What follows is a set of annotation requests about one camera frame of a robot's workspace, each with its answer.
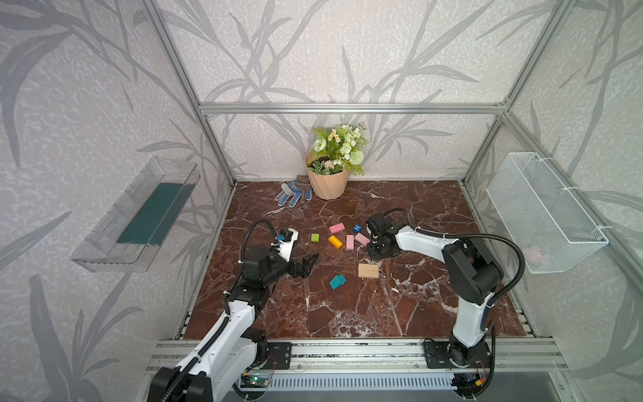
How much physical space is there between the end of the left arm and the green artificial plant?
393 millimetres

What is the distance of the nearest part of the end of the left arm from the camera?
629 millimetres

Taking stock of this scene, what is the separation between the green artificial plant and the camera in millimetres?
955
